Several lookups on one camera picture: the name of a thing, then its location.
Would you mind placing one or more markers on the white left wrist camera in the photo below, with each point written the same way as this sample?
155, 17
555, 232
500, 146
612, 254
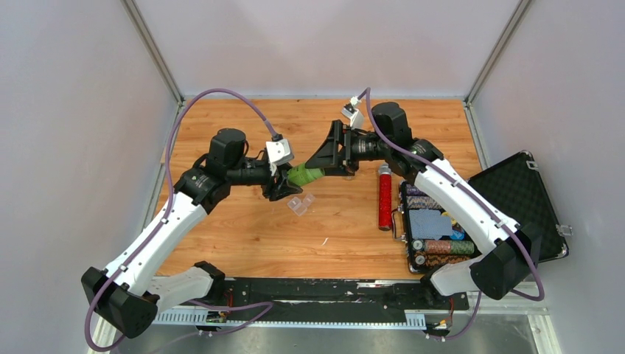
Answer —
279, 153

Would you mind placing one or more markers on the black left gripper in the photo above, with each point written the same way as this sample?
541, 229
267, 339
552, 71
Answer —
282, 188

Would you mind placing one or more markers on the green pill bottle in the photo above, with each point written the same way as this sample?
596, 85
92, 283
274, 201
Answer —
300, 175

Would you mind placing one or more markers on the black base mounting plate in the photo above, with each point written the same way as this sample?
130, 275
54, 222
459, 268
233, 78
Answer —
330, 300

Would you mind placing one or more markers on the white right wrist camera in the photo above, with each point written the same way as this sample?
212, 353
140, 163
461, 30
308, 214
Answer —
353, 114

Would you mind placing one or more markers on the black poker chip case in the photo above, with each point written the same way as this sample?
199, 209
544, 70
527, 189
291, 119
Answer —
513, 186

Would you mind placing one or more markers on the green purple chip row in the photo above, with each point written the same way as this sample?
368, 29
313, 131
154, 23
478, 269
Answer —
416, 199

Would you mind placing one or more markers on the red glitter tube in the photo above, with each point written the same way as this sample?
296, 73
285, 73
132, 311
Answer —
385, 220

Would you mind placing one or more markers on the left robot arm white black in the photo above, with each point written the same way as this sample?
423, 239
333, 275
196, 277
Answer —
124, 293

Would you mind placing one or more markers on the blue playing card deck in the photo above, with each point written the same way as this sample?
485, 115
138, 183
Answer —
429, 224

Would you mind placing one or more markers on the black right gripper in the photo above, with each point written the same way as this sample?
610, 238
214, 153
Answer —
327, 155

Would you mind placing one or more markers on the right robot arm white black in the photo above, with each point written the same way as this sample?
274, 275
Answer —
509, 250

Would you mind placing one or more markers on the orange black chip row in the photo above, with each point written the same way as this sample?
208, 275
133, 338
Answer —
432, 253

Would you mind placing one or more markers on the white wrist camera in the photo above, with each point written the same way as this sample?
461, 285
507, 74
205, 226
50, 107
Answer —
353, 114
279, 153

